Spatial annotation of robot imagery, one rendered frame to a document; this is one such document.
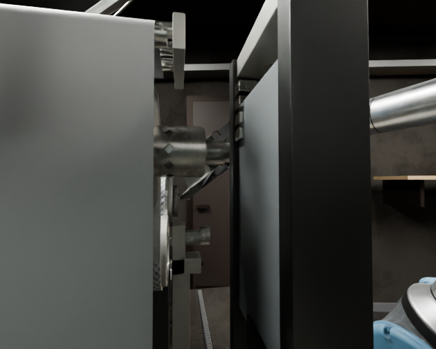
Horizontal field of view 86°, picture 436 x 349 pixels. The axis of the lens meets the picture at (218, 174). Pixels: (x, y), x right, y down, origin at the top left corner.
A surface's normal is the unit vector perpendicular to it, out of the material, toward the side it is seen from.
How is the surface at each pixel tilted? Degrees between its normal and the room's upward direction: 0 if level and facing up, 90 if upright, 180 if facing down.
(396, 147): 90
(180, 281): 90
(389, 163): 90
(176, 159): 115
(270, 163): 90
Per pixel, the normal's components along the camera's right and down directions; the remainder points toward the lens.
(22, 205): 0.16, -0.03
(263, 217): -0.99, 0.00
